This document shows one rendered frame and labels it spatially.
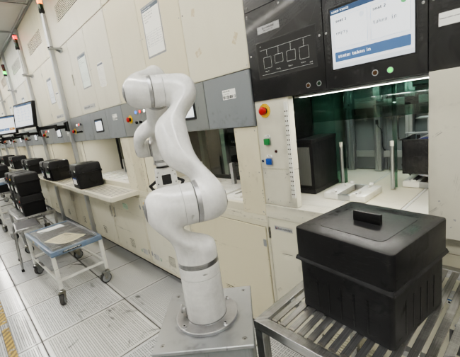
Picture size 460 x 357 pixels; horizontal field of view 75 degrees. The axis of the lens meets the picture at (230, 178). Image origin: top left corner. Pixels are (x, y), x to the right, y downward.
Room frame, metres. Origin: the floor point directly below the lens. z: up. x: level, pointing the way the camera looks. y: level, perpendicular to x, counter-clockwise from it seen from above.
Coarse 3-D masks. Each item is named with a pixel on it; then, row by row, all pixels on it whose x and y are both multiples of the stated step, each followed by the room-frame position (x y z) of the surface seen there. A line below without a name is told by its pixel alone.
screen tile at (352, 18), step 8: (344, 16) 1.17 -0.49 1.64; (352, 16) 1.15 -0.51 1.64; (336, 24) 1.20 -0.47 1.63; (344, 24) 1.17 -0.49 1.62; (352, 24) 1.15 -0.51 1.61; (360, 24) 1.13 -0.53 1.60; (352, 32) 1.15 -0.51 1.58; (360, 32) 1.13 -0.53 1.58; (336, 40) 1.20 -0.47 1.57; (344, 40) 1.18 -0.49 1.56; (352, 40) 1.15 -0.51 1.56; (360, 40) 1.13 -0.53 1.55; (336, 48) 1.20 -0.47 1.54
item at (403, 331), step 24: (312, 288) 0.79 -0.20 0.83; (336, 288) 0.72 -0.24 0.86; (360, 288) 0.66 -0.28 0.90; (408, 288) 0.64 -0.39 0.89; (432, 288) 0.71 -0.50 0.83; (336, 312) 0.72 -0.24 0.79; (360, 312) 0.66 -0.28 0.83; (384, 312) 0.61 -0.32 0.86; (408, 312) 0.64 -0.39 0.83; (384, 336) 0.61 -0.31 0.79; (408, 336) 0.64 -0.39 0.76
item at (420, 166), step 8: (408, 136) 1.58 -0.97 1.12; (408, 144) 1.48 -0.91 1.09; (416, 144) 1.46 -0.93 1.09; (424, 144) 1.43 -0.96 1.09; (408, 152) 1.48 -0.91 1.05; (416, 152) 1.46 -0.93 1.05; (424, 152) 1.43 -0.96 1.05; (408, 160) 1.48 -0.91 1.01; (416, 160) 1.46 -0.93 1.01; (424, 160) 1.43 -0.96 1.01; (408, 168) 1.48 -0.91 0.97; (416, 168) 1.46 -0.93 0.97; (424, 168) 1.43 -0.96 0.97; (416, 176) 1.50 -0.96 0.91
